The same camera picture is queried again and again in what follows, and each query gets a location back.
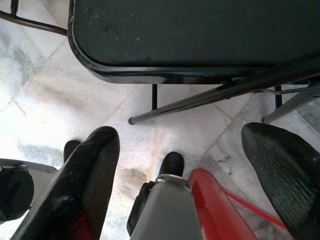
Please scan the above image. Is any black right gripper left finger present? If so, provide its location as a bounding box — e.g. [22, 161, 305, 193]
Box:
[14, 125, 121, 240]

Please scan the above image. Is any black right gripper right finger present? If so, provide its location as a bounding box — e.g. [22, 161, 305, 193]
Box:
[240, 122, 320, 240]

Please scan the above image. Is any red plastic item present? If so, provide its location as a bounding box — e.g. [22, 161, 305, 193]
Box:
[188, 168, 288, 240]

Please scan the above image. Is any grey right robot leg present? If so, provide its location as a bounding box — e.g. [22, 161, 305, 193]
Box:
[126, 151, 195, 240]

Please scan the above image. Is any black metal folding chair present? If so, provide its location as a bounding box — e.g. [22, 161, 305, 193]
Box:
[67, 0, 320, 125]

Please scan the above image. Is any dark metal chair frame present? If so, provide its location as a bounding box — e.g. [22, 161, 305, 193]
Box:
[0, 0, 69, 36]

